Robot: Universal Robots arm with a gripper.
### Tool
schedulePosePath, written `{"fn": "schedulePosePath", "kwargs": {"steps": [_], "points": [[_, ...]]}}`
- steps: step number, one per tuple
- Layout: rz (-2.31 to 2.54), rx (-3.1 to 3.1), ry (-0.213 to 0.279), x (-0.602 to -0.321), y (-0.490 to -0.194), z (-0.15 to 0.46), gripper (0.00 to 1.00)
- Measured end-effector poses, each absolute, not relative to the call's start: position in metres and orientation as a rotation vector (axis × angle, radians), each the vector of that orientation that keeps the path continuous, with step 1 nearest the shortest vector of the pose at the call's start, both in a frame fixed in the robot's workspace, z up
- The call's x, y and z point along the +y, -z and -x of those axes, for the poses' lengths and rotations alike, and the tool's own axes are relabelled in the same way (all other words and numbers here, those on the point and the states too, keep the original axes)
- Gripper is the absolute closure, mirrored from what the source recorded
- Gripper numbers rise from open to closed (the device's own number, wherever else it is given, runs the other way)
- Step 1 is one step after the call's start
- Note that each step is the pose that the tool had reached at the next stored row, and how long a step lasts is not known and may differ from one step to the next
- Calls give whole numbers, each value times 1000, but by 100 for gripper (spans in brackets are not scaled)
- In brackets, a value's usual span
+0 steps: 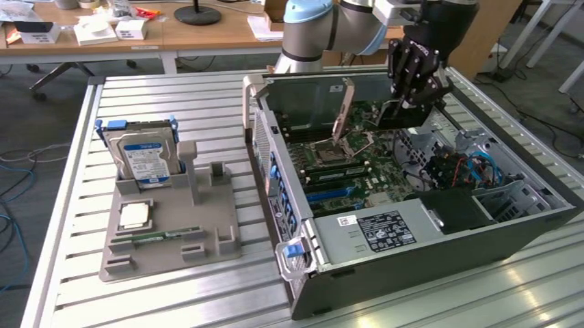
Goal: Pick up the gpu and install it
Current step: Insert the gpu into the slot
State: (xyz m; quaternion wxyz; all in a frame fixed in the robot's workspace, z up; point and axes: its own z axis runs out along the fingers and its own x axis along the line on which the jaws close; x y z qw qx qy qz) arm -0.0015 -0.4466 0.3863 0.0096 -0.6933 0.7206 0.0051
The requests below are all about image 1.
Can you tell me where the white box with round insert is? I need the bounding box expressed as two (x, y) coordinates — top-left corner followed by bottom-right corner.
(72, 17), (119, 47)

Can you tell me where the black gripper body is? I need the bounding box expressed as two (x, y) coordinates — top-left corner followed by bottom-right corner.
(403, 0), (479, 78)

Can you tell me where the red and black wire bundle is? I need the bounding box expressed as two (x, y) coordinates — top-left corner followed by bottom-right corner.
(433, 148), (470, 189)

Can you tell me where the black wheeled desk base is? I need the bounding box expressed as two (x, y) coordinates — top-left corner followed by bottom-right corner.
(26, 59), (137, 100)

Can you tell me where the blue wire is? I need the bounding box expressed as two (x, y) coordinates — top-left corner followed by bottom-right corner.
(467, 151), (505, 188)

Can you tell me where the RAM stick with white label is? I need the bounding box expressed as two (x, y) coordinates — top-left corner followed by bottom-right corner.
(308, 166), (370, 181)

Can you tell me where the green RAM stick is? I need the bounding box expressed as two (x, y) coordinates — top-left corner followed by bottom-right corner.
(111, 228), (201, 244)

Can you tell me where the grey open PC case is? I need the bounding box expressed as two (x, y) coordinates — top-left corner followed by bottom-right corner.
(240, 61), (577, 321)

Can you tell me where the CPU socket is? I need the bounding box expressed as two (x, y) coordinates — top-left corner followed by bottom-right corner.
(308, 139), (350, 166)

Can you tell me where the white paper stack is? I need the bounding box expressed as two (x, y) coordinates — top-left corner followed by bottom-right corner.
(247, 15), (286, 42)

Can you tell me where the silver CPU chip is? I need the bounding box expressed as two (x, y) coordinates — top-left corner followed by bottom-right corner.
(116, 204), (151, 230)

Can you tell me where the black floor power strip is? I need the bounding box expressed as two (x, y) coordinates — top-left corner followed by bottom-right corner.
(473, 66), (511, 85)

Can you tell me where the black air duct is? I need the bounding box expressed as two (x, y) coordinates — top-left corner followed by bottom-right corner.
(415, 189), (498, 236)

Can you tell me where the grey parts rack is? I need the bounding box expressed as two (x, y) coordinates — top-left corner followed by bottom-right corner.
(97, 140), (243, 285)

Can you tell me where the blue case latch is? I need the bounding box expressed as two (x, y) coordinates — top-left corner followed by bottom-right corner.
(282, 240), (306, 260)

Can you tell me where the white table frame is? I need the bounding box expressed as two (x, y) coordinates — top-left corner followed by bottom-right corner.
(498, 0), (584, 94)

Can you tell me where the metal socket cover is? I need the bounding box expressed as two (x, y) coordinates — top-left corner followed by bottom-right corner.
(342, 129), (380, 159)

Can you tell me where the black lamp base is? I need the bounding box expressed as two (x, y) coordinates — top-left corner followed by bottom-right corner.
(173, 0), (223, 26)

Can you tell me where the wooden desk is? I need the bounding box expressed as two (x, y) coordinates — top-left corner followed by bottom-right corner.
(0, 0), (414, 74)

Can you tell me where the grey power supply unit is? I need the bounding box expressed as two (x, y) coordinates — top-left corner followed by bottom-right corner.
(312, 199), (446, 267)

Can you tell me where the blue expansion slot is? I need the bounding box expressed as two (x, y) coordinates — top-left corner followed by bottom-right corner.
(304, 186), (362, 203)

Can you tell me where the wooden cabinet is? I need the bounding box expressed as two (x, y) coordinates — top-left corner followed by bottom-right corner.
(401, 0), (523, 80)

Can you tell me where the white floor cable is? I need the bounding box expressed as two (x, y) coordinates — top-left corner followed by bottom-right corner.
(0, 142), (70, 164)

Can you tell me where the hard disk drive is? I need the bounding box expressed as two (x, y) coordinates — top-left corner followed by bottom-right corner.
(100, 121), (176, 189)

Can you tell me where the cardboard box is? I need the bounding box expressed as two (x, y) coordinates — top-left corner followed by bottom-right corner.
(263, 0), (288, 23)

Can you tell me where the blue floor cable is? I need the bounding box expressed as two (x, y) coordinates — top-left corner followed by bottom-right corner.
(0, 163), (36, 293)

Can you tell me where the small white labelled box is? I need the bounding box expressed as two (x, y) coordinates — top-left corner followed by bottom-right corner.
(113, 18), (149, 41)

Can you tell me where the blue disk carrier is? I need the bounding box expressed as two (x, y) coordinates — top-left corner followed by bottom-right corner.
(92, 115), (184, 177)

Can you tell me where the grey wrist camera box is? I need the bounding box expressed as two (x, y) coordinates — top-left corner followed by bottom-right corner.
(371, 0), (423, 27)

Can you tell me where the small metal disk bay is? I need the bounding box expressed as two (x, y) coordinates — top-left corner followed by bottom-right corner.
(470, 180), (552, 223)

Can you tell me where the white box with black lid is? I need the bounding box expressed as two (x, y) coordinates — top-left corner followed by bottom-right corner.
(12, 20), (61, 45)

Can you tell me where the large metal disk bay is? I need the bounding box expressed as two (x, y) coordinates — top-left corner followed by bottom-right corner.
(390, 102), (462, 165)

